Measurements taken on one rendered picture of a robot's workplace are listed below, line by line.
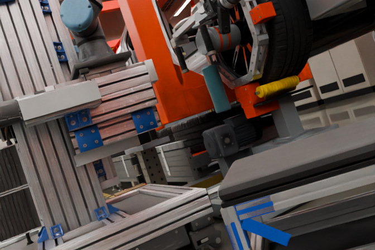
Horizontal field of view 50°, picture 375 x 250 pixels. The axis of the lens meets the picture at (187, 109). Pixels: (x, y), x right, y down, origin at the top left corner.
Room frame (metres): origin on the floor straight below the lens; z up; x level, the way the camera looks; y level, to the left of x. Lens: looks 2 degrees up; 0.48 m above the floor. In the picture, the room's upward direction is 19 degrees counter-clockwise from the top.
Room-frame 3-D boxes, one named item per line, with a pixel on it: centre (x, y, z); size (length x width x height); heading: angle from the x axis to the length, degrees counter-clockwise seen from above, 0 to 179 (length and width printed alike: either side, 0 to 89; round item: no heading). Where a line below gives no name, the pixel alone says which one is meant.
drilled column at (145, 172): (2.49, 0.33, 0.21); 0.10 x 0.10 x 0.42; 24
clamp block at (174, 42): (2.20, -0.08, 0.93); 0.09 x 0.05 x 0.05; 114
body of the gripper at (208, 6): (1.64, -0.26, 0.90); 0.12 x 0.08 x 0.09; 27
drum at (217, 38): (2.10, -0.28, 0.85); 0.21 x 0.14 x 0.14; 114
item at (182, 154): (3.65, 0.57, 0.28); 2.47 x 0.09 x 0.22; 24
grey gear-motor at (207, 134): (2.42, -0.24, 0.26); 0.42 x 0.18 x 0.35; 114
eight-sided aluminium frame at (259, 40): (2.13, -0.34, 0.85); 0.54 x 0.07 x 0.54; 24
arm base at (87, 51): (1.59, 0.28, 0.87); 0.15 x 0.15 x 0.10
